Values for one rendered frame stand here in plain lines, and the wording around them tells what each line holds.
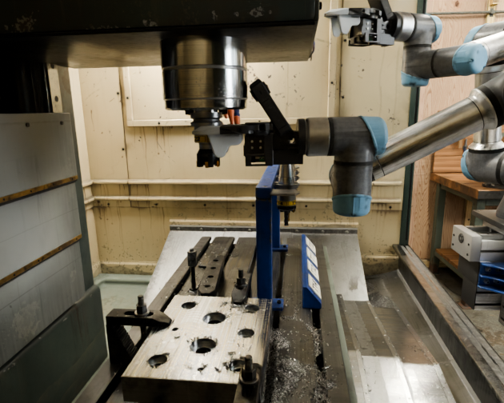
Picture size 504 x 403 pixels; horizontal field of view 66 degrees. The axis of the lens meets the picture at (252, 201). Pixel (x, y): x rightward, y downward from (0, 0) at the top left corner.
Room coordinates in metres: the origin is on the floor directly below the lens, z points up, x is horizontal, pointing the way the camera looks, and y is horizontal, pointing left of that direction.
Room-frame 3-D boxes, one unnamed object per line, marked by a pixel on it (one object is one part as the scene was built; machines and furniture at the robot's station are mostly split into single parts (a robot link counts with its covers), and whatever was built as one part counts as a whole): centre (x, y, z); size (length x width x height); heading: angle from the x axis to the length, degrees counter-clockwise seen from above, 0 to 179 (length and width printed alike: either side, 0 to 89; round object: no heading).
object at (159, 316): (0.73, 0.24, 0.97); 0.13 x 0.03 x 0.15; 83
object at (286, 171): (1.00, -0.09, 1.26); 0.04 x 0.04 x 0.07
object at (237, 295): (0.86, 0.03, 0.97); 0.13 x 0.03 x 0.15; 173
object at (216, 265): (1.03, 0.12, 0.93); 0.26 x 0.05 x 0.06; 178
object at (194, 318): (0.69, 0.09, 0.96); 0.29 x 0.23 x 0.05; 173
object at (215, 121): (0.77, 0.08, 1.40); 0.06 x 0.06 x 0.03
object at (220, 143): (0.73, 0.06, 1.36); 0.09 x 0.03 x 0.06; 102
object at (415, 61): (1.15, -0.48, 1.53); 0.11 x 0.08 x 0.11; 31
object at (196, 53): (0.77, 0.08, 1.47); 0.16 x 0.16 x 0.12
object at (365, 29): (1.10, -0.33, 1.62); 0.12 x 0.08 x 0.09; 113
